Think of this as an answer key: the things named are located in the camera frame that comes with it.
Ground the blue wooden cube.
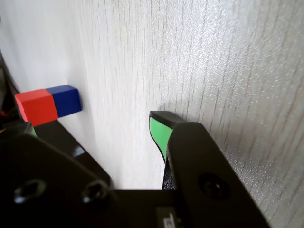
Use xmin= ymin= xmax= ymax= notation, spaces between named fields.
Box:
xmin=45 ymin=85 xmax=83 ymax=118

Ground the red wooden cube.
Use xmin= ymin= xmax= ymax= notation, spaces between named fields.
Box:
xmin=15 ymin=89 xmax=59 ymax=127

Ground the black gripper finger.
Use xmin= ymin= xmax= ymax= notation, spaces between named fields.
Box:
xmin=0 ymin=121 xmax=119 ymax=228
xmin=149 ymin=110 xmax=271 ymax=228

